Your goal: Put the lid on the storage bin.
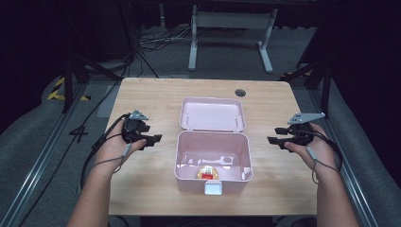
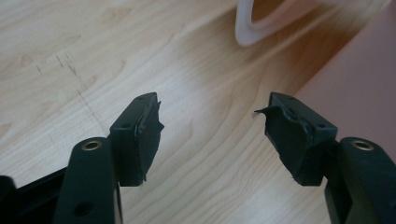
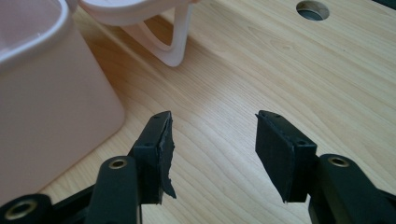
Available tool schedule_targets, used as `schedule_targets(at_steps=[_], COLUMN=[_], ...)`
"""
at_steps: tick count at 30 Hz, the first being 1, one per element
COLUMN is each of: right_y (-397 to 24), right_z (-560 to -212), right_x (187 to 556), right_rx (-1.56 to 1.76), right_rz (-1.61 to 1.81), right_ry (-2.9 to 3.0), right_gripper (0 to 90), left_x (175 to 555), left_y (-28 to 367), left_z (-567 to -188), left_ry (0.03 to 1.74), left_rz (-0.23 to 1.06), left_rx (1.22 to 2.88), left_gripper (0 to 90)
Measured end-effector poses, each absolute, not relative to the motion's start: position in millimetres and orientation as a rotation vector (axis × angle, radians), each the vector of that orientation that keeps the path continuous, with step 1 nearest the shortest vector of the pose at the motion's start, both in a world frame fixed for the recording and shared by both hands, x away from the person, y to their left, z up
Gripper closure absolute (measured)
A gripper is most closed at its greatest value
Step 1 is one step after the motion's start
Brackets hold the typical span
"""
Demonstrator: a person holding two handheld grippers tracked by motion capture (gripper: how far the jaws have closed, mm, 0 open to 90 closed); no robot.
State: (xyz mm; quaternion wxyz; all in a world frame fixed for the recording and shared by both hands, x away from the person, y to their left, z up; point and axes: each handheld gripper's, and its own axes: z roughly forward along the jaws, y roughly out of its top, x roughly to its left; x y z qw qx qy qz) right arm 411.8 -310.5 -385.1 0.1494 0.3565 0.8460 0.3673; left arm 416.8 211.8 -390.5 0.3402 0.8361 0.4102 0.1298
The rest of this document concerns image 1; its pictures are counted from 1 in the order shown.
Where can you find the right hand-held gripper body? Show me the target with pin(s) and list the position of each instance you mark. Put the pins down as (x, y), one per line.
(301, 135)

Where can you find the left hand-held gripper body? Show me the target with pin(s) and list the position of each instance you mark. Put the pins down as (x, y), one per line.
(132, 130)

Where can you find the small round yellow red packet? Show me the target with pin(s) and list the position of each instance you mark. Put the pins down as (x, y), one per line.
(207, 172)

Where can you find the pink storage box with lid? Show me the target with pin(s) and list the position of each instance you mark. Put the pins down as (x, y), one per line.
(212, 115)

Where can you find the person's right hand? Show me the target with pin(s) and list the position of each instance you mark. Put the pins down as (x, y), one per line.
(321, 151)

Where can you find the person's left hand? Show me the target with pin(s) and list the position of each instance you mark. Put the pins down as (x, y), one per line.
(112, 148)

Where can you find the black metal stand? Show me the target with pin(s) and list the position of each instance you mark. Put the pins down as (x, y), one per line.
(67, 82)
(324, 85)

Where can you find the grey metal floor rail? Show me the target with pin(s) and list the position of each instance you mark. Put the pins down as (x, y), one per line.
(350, 170)
(34, 170)

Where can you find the white metal table frame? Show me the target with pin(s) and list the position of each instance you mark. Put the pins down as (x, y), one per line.
(233, 20)

